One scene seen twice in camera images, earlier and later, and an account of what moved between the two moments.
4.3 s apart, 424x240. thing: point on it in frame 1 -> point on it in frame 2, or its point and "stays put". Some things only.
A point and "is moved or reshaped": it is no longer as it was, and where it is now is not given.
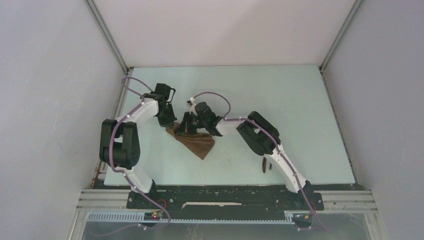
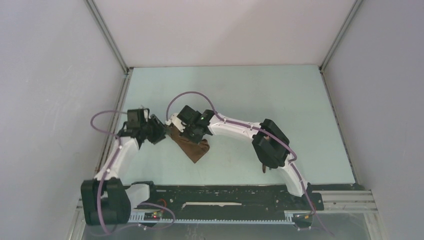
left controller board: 153,216 stays put
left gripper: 169,121 -> 159,127
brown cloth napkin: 198,143 is moved or reshaped
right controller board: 302,217 stays put
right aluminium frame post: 322,65 stays put
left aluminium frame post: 108,36 stays put
